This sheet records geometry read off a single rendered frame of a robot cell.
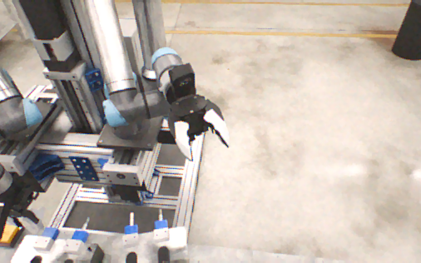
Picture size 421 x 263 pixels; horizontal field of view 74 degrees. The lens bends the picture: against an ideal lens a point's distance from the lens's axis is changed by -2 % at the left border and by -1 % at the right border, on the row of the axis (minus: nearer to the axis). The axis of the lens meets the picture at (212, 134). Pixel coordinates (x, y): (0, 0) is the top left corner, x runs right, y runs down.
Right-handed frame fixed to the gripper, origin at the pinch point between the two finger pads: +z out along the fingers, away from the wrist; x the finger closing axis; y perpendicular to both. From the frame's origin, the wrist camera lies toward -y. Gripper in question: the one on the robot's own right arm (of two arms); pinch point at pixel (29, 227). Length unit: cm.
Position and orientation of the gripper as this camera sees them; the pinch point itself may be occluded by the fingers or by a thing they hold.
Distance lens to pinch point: 107.6
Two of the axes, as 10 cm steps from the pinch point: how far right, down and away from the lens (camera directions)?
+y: 1.1, -7.1, 6.9
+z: 0.0, 7.0, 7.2
